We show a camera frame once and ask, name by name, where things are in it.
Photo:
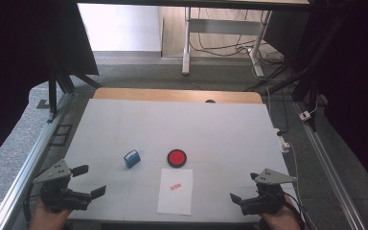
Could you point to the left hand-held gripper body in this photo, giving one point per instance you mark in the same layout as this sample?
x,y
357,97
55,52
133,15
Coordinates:
x,y
57,195

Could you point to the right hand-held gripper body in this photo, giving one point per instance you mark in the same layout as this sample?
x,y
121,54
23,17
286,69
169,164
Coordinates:
x,y
265,199

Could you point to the blue stamp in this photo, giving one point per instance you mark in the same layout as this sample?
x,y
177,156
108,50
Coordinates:
x,y
132,159

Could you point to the round red ink pad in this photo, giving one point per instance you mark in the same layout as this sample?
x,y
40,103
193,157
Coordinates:
x,y
176,158

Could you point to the person's right hand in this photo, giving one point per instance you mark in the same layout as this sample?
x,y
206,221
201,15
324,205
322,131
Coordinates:
x,y
281,222

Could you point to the person's left hand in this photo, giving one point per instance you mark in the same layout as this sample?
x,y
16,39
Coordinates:
x,y
46,220

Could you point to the white power strip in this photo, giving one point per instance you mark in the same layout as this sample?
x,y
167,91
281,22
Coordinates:
x,y
282,142

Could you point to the white paper sheet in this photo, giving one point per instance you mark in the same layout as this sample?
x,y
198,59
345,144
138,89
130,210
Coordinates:
x,y
175,201

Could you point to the small white adapter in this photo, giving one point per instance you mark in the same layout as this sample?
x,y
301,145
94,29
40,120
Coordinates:
x,y
305,115

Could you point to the black tripod stand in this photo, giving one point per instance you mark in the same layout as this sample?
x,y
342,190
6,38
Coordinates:
x,y
53,92

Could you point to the black table grommet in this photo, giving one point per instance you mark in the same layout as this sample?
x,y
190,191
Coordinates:
x,y
210,101

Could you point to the large white table cover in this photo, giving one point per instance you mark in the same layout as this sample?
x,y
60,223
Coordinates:
x,y
179,127

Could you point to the black curtain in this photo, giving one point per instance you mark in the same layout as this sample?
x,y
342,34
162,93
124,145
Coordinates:
x,y
357,80
28,48

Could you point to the aluminium rail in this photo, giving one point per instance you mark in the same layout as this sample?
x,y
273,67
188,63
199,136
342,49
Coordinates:
x,y
28,163
329,169

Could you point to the white metal desk frame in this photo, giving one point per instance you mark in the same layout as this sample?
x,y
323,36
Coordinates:
x,y
223,27

